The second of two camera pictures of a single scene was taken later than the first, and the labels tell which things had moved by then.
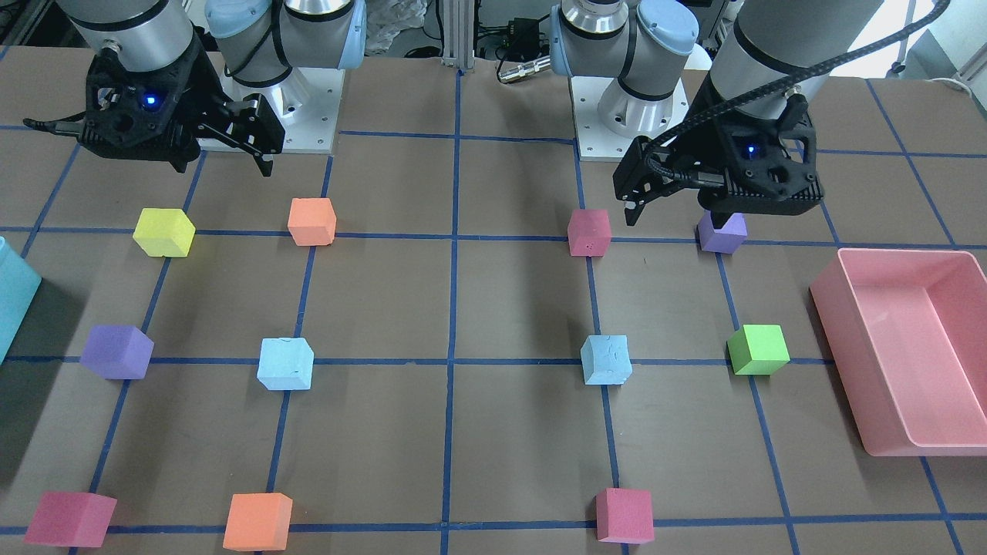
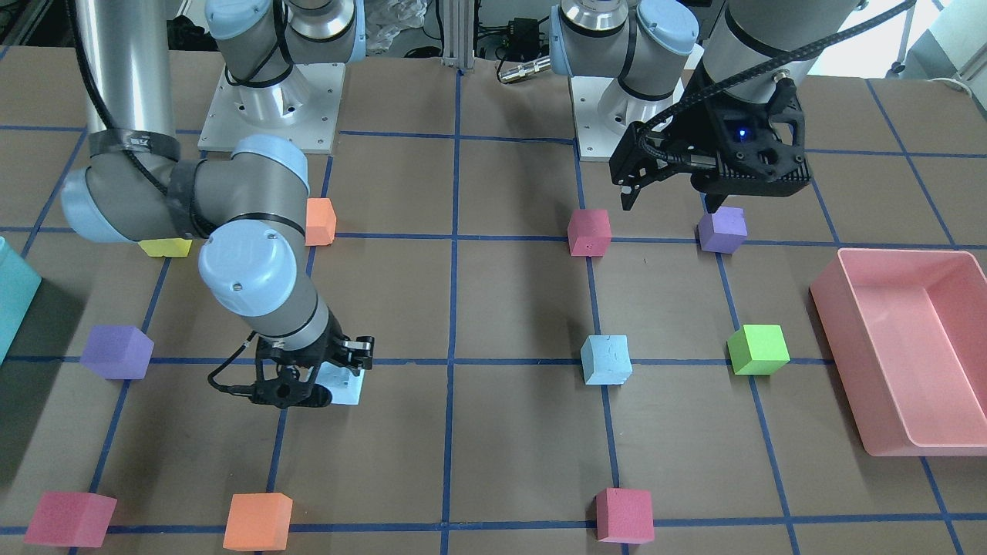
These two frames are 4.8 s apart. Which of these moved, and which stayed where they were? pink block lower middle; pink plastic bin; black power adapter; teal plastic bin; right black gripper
Moved: right black gripper
Stayed: pink block lower middle; pink plastic bin; teal plastic bin; black power adapter
